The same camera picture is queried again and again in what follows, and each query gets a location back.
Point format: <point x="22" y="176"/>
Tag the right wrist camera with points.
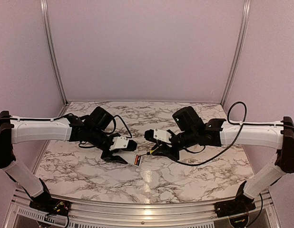
<point x="157" y="135"/>

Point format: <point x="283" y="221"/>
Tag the yellow handled screwdriver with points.
<point x="155" y="152"/>

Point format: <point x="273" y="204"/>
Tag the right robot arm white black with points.
<point x="217" y="132"/>

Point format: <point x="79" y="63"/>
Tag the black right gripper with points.
<point x="167" y="152"/>

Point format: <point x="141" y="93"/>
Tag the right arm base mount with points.
<point x="240" y="204"/>

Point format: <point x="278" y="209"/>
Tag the purple battery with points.
<point x="139" y="160"/>

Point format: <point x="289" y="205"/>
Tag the aluminium frame post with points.
<point x="51" y="48"/>
<point x="238" y="50"/>

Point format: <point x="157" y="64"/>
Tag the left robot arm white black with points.
<point x="86" y="129"/>

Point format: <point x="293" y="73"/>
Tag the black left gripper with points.
<point x="108" y="156"/>

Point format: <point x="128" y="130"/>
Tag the aluminium frame post right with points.
<point x="238" y="50"/>

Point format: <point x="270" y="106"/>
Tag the aluminium frame post left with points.
<point x="51" y="48"/>

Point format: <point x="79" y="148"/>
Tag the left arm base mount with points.
<point x="45" y="202"/>

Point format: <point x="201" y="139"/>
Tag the white remote control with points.
<point x="131" y="157"/>

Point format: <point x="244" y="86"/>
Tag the aluminium front rail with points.
<point x="97" y="214"/>

